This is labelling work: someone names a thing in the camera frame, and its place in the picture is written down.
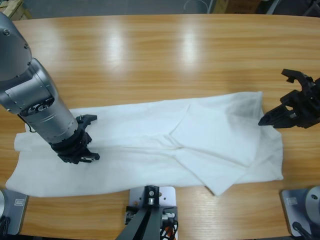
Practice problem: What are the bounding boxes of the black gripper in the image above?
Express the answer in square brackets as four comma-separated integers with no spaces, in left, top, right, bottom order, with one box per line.
[48,122,101,166]
[258,77,320,130]

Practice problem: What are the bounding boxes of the white T-shirt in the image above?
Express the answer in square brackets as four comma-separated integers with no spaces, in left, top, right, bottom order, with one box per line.
[5,90,285,198]

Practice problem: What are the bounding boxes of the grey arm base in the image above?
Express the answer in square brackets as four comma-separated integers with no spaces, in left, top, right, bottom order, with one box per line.
[0,189,30,236]
[279,185,320,238]

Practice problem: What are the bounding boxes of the white mounting block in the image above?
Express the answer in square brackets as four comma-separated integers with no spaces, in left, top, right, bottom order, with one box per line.
[125,185,180,240]

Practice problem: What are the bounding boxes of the silver connector block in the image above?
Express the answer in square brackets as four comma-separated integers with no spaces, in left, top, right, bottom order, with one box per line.
[161,209,176,224]

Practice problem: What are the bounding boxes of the dark background equipment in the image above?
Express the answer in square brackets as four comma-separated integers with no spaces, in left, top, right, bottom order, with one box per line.
[259,0,320,18]

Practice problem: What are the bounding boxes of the brown cardboard box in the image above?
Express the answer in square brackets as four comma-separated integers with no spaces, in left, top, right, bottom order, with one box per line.
[214,0,261,14]

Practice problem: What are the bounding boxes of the wooden crate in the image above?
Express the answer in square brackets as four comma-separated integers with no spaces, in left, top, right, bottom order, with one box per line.
[0,0,33,22]

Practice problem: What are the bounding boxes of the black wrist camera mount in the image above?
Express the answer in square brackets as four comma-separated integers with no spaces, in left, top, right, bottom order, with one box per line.
[281,68,315,87]
[79,113,98,131]

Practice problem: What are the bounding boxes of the dark camera post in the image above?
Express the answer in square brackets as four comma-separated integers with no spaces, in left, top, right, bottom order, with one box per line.
[116,185,161,240]

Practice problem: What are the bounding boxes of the orange cable bundle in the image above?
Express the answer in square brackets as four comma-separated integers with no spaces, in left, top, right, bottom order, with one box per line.
[159,219,180,240]

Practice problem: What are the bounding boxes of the black base cable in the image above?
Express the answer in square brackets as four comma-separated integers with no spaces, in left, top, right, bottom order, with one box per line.
[292,221,314,238]
[0,216,11,236]

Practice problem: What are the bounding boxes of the thin white wire loop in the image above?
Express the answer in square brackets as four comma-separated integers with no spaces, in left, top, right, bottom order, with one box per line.
[184,0,210,13]

